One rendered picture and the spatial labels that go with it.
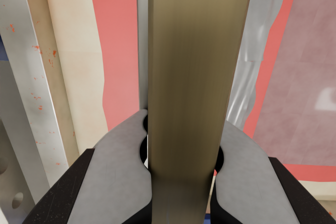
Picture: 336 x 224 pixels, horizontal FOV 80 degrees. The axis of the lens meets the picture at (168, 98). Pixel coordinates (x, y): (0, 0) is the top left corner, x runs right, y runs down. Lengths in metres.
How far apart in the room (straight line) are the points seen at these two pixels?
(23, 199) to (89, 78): 0.21
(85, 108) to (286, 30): 0.28
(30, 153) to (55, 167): 1.64
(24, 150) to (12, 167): 1.63
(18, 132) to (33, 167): 0.36
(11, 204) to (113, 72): 0.23
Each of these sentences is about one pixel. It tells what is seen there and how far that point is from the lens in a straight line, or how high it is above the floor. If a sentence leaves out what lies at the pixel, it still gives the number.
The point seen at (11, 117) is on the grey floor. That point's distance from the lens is 1.84.
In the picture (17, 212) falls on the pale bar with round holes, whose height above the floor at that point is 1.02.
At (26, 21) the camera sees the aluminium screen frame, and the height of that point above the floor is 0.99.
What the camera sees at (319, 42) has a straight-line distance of 0.31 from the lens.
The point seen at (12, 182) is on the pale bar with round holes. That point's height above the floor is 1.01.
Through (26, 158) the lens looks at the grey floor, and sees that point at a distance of 2.05.
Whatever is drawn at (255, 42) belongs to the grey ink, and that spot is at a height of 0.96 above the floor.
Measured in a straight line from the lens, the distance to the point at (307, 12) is 0.29.
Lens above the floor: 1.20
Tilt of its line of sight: 63 degrees down
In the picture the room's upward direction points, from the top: 178 degrees counter-clockwise
